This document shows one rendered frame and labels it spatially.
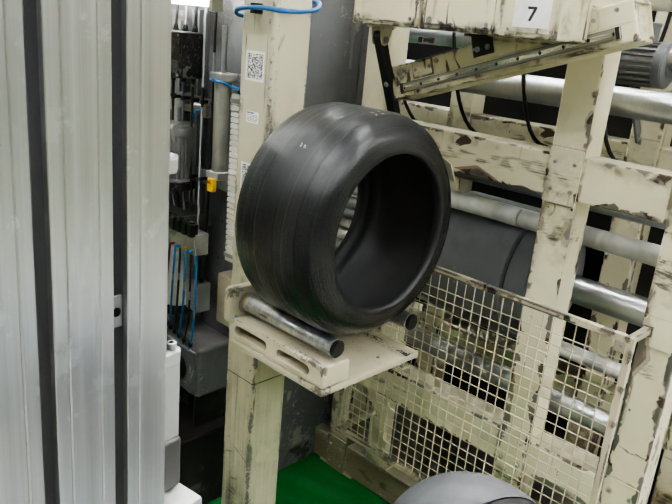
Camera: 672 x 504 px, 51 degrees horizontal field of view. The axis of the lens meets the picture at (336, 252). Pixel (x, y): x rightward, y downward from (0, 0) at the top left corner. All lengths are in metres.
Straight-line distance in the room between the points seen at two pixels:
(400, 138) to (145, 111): 1.28
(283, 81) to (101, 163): 1.50
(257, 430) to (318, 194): 0.91
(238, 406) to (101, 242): 1.81
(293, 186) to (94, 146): 1.18
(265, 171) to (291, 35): 0.41
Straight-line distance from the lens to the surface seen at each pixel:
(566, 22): 1.66
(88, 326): 0.39
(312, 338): 1.71
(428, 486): 0.49
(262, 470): 2.28
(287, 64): 1.86
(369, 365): 1.84
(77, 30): 0.36
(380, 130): 1.60
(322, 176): 1.51
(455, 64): 1.94
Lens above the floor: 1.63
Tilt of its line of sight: 18 degrees down
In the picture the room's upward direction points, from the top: 5 degrees clockwise
